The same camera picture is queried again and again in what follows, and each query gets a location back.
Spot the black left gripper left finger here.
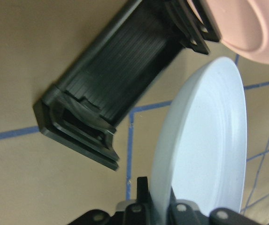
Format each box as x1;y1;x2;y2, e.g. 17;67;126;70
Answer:
70;177;162;225

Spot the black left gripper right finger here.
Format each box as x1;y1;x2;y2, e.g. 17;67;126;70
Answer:
168;188;258;225

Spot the blue plate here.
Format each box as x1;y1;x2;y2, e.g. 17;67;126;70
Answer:
150;57;247;225

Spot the pink plate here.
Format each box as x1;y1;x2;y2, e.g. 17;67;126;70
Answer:
187;0;269;66

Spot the black dish rack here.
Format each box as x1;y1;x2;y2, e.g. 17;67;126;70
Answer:
33;0;221;170

